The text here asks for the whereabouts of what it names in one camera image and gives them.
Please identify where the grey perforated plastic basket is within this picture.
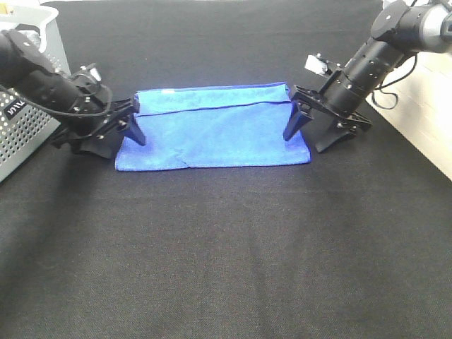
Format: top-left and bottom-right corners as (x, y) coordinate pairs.
(1, 1), (70, 180)

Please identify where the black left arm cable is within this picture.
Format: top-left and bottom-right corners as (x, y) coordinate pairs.
(20, 88), (114, 119)

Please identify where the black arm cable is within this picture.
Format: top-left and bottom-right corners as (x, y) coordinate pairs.
(370, 52), (420, 111)
(20, 88), (114, 119)

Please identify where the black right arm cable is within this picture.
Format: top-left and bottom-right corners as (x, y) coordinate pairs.
(370, 52), (420, 111)

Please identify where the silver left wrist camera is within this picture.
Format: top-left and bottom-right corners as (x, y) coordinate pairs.
(80, 63), (102, 83)

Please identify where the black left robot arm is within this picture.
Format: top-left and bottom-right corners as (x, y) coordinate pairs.
(1, 29), (146, 159)

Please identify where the blue microfibre towel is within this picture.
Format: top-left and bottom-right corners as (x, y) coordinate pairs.
(114, 82), (311, 172)

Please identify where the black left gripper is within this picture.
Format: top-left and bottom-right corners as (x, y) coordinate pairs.
(51, 70), (146, 159)

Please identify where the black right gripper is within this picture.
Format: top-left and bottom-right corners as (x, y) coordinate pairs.
(282, 69), (372, 153)

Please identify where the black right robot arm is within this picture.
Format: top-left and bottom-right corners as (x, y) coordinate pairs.
(282, 1), (451, 153)

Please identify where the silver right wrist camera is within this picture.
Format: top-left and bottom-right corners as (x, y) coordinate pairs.
(304, 53), (340, 78)

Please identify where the white plastic storage crate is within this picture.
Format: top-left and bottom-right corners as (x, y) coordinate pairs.
(367, 52), (451, 178)

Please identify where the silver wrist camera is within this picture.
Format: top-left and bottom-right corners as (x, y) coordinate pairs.
(80, 63), (102, 83)
(304, 53), (340, 78)

